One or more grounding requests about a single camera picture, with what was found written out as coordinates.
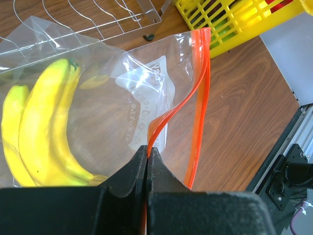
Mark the metal dish rack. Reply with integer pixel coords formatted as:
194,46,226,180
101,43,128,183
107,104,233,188
0,0,177,74

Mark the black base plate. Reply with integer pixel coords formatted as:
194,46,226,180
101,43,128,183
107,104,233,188
256,144,310,235

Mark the yellow plastic basket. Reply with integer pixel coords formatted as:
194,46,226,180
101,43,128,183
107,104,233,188
176,0,313,58

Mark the yellow banana bunch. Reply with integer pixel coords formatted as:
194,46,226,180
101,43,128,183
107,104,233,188
1,59,106,187

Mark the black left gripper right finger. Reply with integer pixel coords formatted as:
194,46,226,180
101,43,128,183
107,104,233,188
146,148,275,235

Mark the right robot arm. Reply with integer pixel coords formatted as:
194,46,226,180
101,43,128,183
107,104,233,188
282,155,313,189

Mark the clear orange zip bag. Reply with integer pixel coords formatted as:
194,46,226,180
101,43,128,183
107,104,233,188
0,28,211,188

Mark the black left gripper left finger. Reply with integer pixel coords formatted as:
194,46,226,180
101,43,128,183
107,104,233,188
0,145,147,235

